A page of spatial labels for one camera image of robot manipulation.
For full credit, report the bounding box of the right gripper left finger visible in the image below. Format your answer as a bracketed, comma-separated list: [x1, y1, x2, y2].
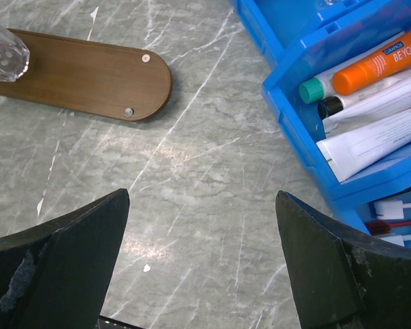
[0, 188, 129, 328]

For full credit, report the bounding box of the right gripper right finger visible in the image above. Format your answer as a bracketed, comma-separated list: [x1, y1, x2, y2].
[275, 191, 411, 328]

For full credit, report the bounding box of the clear plastic cup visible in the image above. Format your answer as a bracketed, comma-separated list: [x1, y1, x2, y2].
[315, 0, 342, 10]
[0, 25, 30, 82]

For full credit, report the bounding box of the red toothbrush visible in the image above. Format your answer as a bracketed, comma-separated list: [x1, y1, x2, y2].
[365, 219, 411, 236]

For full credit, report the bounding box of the white toothbrush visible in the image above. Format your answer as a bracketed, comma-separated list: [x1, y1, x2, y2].
[373, 200, 411, 220]

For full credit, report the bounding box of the large white toothpaste tube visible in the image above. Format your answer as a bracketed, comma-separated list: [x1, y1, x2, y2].
[317, 108, 411, 182]

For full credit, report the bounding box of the white toothpaste tube black cap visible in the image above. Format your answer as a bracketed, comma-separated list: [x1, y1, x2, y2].
[318, 68, 411, 119]

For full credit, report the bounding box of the white toothpaste tube green cap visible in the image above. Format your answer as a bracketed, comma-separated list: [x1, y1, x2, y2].
[299, 32, 405, 104]

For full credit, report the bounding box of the brown oval wooden tray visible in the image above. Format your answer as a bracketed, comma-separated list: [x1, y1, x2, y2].
[0, 29, 173, 121]

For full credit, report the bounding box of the orange toothpaste tube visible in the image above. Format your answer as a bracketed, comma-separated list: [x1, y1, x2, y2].
[332, 30, 411, 95]

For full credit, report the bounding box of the blue compartment bin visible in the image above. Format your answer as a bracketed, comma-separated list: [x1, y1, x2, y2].
[234, 1, 411, 248]

